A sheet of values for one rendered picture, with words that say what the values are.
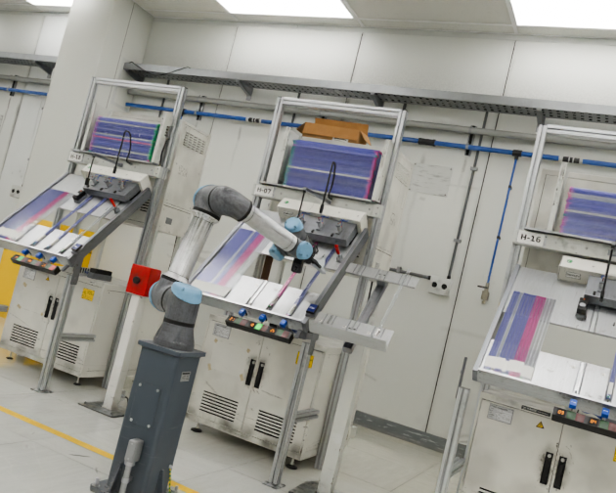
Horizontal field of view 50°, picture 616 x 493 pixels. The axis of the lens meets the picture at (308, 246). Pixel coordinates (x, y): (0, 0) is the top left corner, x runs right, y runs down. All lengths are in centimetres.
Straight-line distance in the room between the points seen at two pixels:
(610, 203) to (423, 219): 197
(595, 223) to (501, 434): 102
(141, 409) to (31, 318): 201
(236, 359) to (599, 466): 174
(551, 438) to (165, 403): 158
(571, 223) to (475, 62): 225
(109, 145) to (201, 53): 207
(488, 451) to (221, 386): 136
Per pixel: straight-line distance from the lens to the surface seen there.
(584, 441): 300
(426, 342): 478
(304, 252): 269
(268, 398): 337
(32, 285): 440
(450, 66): 519
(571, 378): 275
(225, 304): 315
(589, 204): 320
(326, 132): 398
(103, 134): 446
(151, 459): 248
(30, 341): 437
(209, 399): 355
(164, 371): 243
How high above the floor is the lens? 88
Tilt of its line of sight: 3 degrees up
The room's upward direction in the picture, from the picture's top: 14 degrees clockwise
